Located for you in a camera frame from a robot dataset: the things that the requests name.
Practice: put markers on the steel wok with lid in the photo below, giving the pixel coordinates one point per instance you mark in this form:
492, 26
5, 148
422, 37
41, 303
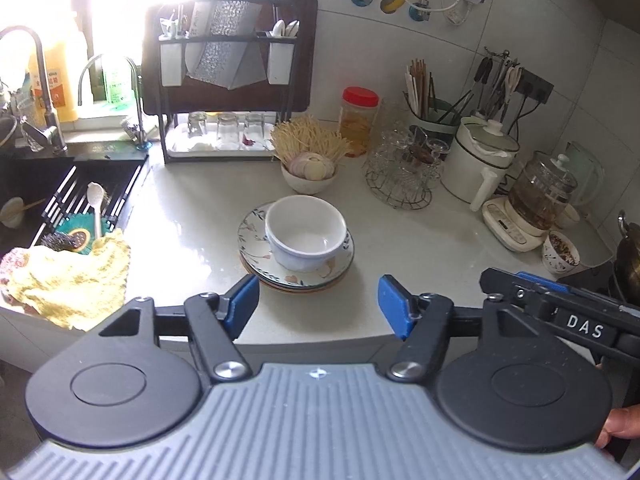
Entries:
629, 254

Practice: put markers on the clear drinking glass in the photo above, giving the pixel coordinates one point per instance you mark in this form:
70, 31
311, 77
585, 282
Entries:
197, 129
228, 131
253, 134

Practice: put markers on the yellow cloth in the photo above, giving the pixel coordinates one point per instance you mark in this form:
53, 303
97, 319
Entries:
70, 290

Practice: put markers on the black dish rack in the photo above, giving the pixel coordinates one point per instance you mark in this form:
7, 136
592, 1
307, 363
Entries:
225, 80

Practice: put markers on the chopstick holder with chopsticks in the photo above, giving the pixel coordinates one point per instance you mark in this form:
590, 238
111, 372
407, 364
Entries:
425, 110

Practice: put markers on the white ladle spoon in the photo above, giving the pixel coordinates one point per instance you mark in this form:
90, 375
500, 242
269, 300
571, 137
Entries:
95, 196

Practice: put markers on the patterned bowl with tea leaves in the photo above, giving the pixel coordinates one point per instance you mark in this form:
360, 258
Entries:
558, 254

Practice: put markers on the jar with orange contents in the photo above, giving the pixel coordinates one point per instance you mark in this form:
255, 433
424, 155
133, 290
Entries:
359, 108

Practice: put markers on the upside down crystal glass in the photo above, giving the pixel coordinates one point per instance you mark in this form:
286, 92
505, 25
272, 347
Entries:
393, 143

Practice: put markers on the person's right hand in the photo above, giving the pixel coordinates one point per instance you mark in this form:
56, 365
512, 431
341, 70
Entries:
623, 423

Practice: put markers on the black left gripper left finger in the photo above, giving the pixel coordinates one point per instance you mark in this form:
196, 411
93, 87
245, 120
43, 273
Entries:
215, 323

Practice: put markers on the white electric cooker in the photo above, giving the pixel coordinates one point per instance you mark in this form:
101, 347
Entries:
480, 156

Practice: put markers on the glass kettle on cream base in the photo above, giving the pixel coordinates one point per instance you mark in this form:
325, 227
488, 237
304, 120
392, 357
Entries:
549, 193

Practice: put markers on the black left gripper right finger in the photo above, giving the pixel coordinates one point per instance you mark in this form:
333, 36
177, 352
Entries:
421, 323

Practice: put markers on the orange detergent bottle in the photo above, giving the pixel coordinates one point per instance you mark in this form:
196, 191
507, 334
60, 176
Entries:
62, 70

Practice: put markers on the floral patterned plate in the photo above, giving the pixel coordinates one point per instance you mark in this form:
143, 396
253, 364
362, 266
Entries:
253, 246

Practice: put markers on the sink drain rack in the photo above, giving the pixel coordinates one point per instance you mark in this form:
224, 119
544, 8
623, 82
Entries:
68, 211

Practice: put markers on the wire glass rack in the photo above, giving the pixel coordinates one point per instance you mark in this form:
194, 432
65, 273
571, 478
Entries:
395, 183

